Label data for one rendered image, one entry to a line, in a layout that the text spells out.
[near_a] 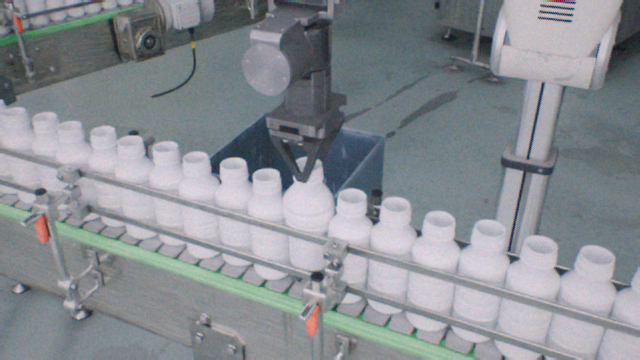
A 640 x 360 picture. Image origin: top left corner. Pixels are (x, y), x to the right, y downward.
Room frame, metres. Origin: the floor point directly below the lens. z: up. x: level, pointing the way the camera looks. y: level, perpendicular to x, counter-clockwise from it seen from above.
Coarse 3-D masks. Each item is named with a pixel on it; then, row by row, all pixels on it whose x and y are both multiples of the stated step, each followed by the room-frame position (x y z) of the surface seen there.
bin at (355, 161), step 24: (264, 120) 1.35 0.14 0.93; (240, 144) 1.24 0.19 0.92; (264, 144) 1.34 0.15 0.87; (336, 144) 1.28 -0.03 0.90; (360, 144) 1.26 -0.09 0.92; (384, 144) 1.24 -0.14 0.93; (216, 168) 1.15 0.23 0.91; (264, 168) 1.33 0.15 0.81; (288, 168) 1.34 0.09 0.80; (336, 168) 1.28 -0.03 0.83; (360, 168) 1.10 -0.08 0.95; (336, 192) 1.28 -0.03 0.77
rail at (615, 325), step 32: (32, 160) 0.86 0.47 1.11; (32, 192) 0.87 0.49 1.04; (160, 192) 0.75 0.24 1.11; (256, 224) 0.68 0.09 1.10; (256, 256) 0.69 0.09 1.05; (384, 256) 0.60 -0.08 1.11; (512, 256) 0.61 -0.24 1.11; (352, 288) 0.62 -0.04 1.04; (480, 288) 0.55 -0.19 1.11; (448, 320) 0.57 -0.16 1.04; (608, 320) 0.49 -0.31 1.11; (544, 352) 0.52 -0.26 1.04
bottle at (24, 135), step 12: (12, 108) 0.93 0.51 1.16; (24, 108) 0.92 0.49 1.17; (12, 120) 0.89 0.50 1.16; (24, 120) 0.90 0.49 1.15; (12, 132) 0.89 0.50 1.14; (24, 132) 0.90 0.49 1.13; (12, 144) 0.88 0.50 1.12; (24, 144) 0.89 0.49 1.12; (12, 168) 0.89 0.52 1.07; (24, 168) 0.88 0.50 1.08; (36, 168) 0.89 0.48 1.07; (24, 180) 0.88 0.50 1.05; (36, 180) 0.89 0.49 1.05; (24, 192) 0.88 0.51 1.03
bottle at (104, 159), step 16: (96, 128) 0.85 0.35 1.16; (112, 128) 0.85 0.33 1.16; (96, 144) 0.83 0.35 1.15; (112, 144) 0.83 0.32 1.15; (96, 160) 0.82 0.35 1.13; (112, 160) 0.82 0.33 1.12; (112, 176) 0.82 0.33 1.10; (96, 192) 0.83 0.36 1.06; (112, 192) 0.81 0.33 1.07; (112, 208) 0.81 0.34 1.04; (112, 224) 0.81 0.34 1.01
